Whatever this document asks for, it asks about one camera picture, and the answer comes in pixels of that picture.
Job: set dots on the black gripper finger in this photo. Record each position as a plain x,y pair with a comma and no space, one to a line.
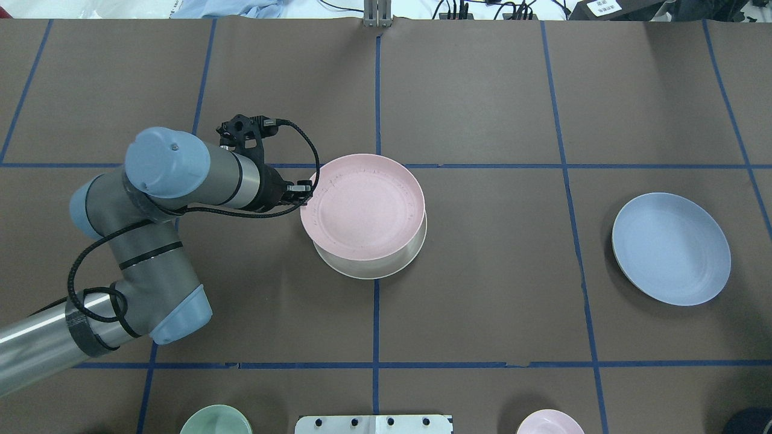
300,191

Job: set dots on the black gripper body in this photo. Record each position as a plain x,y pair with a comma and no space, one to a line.
272,188

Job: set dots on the pink plate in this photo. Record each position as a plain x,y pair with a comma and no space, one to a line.
365,207

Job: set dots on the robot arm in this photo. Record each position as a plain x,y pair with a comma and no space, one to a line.
135,279

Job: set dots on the cream plate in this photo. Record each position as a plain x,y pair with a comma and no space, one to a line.
377,268

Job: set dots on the light blue shirt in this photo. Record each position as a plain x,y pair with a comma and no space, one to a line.
212,9

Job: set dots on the black power strip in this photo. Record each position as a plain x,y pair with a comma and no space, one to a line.
485,10

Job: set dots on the green bowl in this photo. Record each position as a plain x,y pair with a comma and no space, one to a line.
217,419

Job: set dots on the clear plastic bag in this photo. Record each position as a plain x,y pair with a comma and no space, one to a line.
130,9

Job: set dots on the pink bowl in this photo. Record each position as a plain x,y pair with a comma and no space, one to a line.
549,421

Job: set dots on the small black box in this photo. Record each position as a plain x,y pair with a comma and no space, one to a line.
633,11

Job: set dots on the blue plate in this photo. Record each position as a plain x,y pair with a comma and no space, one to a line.
671,249

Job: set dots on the dark blue pot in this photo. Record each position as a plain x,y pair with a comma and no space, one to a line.
749,420

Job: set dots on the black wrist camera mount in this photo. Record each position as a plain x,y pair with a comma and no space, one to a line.
245,135

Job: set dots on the aluminium frame post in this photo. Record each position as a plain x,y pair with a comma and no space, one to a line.
377,13

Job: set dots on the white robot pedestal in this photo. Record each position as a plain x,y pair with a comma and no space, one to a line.
406,423

